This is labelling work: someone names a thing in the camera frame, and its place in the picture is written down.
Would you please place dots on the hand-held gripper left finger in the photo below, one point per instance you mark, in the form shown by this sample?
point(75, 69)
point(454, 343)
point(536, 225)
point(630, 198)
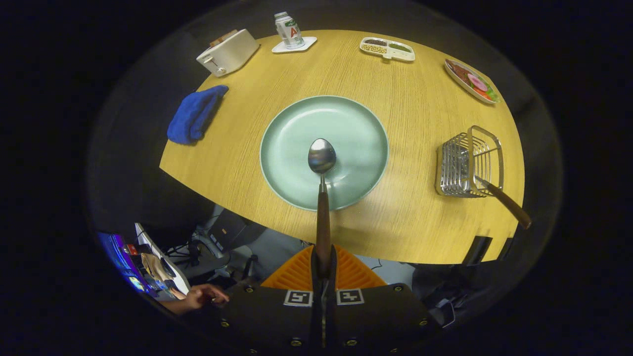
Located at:
point(272, 321)

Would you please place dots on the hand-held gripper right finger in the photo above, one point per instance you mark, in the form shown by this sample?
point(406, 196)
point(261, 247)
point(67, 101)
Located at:
point(376, 321)

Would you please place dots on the black computer case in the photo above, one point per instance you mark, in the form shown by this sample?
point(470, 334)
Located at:
point(228, 230)

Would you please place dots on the laptop with bright screen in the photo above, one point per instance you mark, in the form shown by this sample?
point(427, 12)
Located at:
point(123, 257)

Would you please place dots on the pale green plate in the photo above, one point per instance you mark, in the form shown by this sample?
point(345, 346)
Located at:
point(296, 148)

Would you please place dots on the blue folded cloth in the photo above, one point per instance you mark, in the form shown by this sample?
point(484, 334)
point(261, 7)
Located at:
point(194, 116)

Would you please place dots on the red tomato slice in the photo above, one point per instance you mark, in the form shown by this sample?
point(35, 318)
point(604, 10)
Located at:
point(484, 95)

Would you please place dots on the white food plate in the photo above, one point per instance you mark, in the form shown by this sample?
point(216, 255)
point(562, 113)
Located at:
point(457, 79)

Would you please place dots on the green lettuce leaf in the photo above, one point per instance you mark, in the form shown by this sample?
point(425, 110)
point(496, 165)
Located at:
point(492, 92)

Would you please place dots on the pink round slice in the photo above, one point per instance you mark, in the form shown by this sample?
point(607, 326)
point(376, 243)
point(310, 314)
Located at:
point(477, 83)

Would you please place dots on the brown meat slice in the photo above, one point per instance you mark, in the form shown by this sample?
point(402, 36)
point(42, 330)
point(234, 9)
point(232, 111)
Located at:
point(461, 71)

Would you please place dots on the white toaster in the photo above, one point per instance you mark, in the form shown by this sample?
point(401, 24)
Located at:
point(230, 54)

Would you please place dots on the white divided bean dish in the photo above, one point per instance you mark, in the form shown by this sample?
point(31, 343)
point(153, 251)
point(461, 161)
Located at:
point(388, 49)

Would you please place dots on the white square coaster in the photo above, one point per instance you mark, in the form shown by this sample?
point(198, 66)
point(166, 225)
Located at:
point(307, 43)

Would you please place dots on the toast slices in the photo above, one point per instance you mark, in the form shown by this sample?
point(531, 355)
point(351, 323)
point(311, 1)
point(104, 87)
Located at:
point(222, 37)

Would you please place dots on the small white drink bottle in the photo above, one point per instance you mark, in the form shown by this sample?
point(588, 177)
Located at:
point(289, 30)

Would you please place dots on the black table bracket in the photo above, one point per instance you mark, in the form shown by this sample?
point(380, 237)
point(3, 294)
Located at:
point(477, 250)
point(505, 248)

